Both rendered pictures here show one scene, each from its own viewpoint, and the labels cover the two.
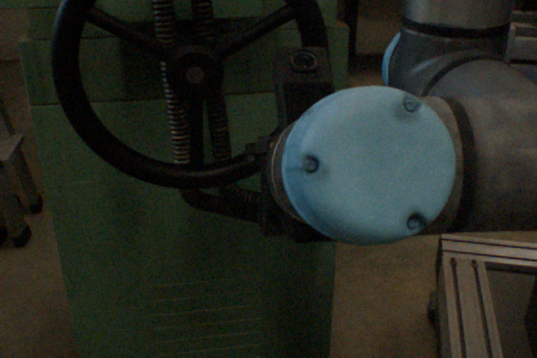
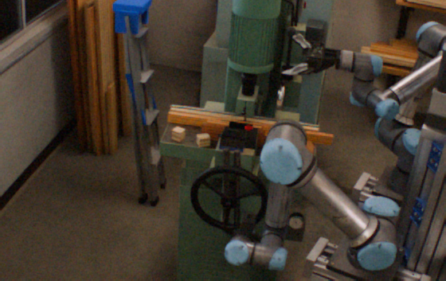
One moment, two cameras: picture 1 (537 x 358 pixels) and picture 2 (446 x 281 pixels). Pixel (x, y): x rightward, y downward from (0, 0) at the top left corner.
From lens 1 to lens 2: 1.70 m
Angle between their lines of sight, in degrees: 13
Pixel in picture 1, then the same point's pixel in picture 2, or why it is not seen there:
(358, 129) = (232, 248)
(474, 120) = (255, 250)
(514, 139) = (260, 254)
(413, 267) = not seen: hidden behind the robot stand
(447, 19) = (269, 224)
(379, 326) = not seen: outside the picture
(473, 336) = not seen: outside the picture
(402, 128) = (240, 250)
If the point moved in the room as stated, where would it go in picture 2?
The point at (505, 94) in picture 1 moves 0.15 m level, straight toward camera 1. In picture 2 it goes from (266, 245) to (236, 268)
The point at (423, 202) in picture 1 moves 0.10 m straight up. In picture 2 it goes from (240, 261) to (243, 236)
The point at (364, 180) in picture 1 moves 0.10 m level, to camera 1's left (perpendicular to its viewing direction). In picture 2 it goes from (232, 255) to (201, 247)
